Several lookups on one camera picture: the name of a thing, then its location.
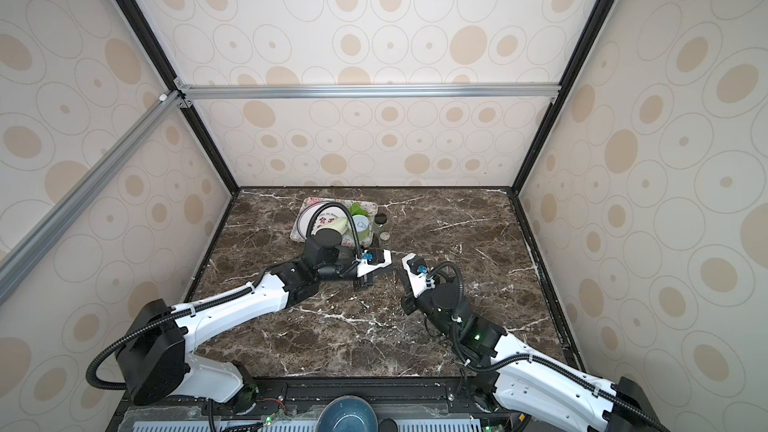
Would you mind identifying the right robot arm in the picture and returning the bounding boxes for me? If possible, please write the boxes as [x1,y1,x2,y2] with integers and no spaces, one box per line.
[399,254,665,431]

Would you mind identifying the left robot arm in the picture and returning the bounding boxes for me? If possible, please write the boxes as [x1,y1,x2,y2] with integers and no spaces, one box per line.
[85,225,393,406]

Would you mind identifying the small clear glass bottle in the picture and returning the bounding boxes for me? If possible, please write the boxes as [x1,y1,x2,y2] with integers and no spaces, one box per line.
[379,232,391,249]

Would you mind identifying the floral rectangular tray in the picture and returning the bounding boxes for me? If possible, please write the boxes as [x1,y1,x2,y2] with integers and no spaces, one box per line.
[290,197,378,248]

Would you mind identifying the pale green cabbage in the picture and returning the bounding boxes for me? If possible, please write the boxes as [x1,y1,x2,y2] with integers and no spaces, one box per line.
[322,217,349,235]

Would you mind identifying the dark lid spice jar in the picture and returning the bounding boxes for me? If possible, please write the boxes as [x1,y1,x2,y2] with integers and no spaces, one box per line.
[372,212,389,235]

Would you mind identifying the green leafy vegetable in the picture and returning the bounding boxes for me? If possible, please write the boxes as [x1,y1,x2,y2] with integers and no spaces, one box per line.
[349,202,369,217]

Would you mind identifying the white plate with red text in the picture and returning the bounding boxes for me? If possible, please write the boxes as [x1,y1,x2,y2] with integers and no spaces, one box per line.
[292,201,350,242]

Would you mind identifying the blue bowl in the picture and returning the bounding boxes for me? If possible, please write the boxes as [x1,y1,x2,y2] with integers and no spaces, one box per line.
[315,396,379,432]

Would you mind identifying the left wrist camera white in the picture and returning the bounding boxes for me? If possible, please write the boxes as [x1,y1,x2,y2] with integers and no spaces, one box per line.
[358,248,393,273]

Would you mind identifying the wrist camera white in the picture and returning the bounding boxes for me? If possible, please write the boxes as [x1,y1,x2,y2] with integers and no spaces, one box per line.
[358,248,393,273]
[402,253,434,298]

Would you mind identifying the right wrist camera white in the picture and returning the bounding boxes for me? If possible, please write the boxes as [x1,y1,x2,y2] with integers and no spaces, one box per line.
[402,253,434,298]

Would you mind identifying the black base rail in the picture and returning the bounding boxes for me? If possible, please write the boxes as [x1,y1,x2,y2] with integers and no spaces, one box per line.
[119,375,619,432]

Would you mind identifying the horizontal aluminium rail back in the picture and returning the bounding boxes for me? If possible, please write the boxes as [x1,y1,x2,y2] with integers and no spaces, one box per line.
[181,83,560,100]

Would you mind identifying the aluminium rail left wall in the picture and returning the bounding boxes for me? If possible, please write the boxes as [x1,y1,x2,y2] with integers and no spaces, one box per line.
[1,90,181,301]

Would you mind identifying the black vertical frame post left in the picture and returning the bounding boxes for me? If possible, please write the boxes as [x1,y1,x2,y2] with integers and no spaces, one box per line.
[114,0,240,196]

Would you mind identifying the black vertical frame post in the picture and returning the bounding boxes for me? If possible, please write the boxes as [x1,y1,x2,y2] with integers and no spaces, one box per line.
[511,0,616,197]
[114,0,240,196]

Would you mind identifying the black vertical frame post right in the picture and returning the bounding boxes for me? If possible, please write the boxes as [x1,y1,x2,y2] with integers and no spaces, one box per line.
[511,0,616,197]

